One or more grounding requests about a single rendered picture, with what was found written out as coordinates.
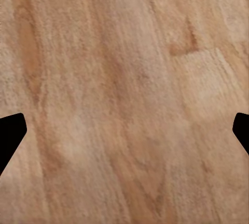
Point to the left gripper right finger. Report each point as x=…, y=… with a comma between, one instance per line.
x=241, y=129

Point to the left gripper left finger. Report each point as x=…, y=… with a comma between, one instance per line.
x=12, y=130

